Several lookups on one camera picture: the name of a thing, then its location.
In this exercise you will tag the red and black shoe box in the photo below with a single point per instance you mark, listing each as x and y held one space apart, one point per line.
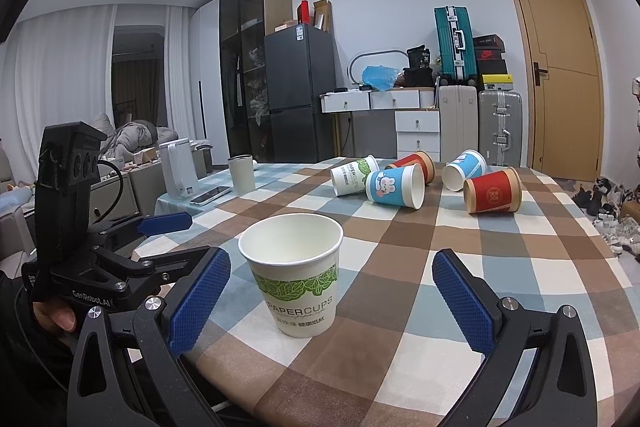
490 54

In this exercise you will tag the white suitcase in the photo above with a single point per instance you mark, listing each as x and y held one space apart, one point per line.
457 122

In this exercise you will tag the grey blanket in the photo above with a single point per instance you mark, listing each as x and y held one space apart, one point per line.
137 134

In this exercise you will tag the teal suitcase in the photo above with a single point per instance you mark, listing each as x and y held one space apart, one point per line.
450 47

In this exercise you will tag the red paper cup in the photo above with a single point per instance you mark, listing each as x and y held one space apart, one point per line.
410 160
492 194

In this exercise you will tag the silver suitcase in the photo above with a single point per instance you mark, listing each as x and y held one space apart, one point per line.
500 127

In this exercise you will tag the dark grey refrigerator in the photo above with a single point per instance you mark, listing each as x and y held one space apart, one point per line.
297 77

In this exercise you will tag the dark glass-door wardrobe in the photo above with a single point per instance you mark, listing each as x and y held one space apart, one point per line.
240 57

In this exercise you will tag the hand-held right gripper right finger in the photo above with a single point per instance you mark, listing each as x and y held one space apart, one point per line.
465 302

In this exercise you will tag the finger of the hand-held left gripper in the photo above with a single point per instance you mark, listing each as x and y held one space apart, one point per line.
175 263
165 223

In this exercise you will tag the pale grey mug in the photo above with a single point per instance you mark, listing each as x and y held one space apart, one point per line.
241 179

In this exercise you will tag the blue plastic bag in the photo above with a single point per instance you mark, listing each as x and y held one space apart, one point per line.
380 78

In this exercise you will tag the white electric kettle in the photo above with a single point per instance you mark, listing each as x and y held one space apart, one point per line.
177 167

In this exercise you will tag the blue bunny paper cup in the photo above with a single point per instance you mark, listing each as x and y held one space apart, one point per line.
387 187
470 164

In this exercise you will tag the smartphone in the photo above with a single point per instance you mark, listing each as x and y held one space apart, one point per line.
210 196

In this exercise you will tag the white oval mirror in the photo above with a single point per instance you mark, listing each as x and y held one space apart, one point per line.
380 58

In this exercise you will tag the yellow shoe box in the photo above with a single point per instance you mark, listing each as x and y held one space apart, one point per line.
495 83

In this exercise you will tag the cardboard box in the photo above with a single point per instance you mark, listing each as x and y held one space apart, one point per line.
322 16

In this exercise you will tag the white drawer dresser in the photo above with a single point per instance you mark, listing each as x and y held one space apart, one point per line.
417 122

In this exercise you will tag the checkered tablecloth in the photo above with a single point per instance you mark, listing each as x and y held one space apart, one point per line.
400 267

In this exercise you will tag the pile of shoes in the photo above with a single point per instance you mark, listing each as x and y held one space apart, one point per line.
610 214

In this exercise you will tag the white green-leaf paper cup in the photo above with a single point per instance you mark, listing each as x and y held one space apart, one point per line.
295 302
350 177

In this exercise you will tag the white wardrobe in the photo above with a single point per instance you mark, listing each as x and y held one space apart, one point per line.
207 82

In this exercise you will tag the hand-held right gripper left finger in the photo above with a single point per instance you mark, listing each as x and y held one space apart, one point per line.
200 302

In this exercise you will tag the wooden door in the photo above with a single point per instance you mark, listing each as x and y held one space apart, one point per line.
550 57

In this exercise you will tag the white sheer curtain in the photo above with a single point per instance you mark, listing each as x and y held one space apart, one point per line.
177 72
60 72

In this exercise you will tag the black bag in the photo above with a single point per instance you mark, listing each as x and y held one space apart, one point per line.
419 57

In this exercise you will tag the person's left hand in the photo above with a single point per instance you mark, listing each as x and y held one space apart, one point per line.
62 319

